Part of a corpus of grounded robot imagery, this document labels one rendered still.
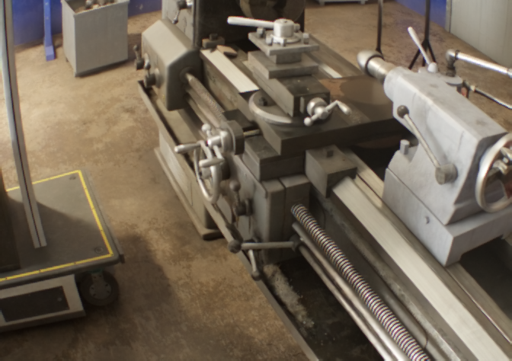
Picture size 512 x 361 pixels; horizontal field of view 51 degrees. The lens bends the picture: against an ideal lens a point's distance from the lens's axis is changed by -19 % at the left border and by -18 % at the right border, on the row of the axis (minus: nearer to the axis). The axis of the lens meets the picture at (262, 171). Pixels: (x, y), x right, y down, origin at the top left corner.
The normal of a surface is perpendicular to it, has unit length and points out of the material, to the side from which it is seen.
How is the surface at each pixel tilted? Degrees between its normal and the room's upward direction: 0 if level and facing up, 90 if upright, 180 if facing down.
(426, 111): 86
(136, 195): 0
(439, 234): 90
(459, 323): 36
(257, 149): 0
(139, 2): 90
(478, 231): 90
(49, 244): 0
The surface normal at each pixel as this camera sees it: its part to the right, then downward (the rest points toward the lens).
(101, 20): 0.50, 0.48
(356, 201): -0.52, -0.56
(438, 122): -0.90, 0.08
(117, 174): 0.02, -0.84
